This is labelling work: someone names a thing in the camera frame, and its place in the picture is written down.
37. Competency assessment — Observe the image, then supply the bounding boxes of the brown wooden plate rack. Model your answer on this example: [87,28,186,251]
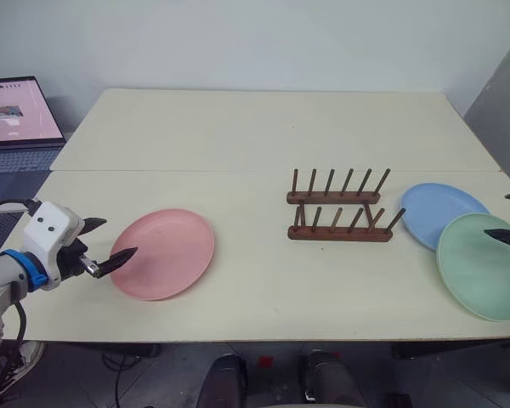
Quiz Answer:
[286,167,407,244]

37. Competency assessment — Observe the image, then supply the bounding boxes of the grey partition panel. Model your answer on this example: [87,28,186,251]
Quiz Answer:
[462,28,510,193]

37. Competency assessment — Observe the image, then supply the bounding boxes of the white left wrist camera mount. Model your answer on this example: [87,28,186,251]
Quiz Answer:
[23,200,88,292]

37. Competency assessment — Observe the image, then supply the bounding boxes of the pink plate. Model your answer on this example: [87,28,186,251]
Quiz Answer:
[110,208,217,302]

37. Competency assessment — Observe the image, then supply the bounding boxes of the open grey laptop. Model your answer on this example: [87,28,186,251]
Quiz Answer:
[0,76,67,174]

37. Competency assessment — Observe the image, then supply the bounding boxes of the green plate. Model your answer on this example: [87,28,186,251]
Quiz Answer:
[436,212,510,323]

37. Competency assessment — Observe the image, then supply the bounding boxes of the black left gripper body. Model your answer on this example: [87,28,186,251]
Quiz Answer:
[58,237,102,282]

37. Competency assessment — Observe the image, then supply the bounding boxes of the black floor cable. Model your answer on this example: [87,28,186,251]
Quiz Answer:
[100,343,162,408]

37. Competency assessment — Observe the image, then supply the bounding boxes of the blue plate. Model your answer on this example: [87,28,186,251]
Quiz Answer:
[398,182,492,252]

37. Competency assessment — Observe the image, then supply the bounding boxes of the dark rounded shape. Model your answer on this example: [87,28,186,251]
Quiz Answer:
[298,348,367,408]
[198,353,251,408]

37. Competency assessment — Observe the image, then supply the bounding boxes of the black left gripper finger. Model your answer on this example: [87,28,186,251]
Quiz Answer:
[82,216,108,235]
[96,246,138,280]

